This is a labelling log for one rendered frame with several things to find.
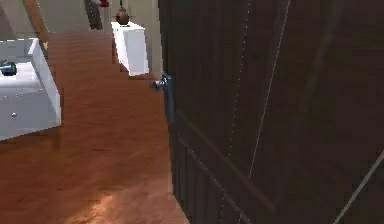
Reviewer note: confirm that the dark brown room door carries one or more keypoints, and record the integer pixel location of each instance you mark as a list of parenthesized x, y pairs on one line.
[(276, 113)]

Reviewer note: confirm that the brown round vase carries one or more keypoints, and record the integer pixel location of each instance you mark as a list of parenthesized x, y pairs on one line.
[(122, 16)]

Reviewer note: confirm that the dark leaning ladder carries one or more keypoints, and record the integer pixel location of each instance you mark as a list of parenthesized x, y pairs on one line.
[(94, 15)]

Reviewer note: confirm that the red small object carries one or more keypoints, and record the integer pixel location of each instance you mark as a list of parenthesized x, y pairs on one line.
[(104, 3)]

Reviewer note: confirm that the white chest of drawers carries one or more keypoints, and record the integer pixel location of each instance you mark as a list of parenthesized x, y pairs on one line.
[(26, 96)]

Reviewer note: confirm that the dark blue-green small object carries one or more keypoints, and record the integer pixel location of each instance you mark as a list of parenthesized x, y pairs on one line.
[(8, 68)]

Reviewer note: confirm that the white pedestal cabinet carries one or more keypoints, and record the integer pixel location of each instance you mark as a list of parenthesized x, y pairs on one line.
[(131, 46)]

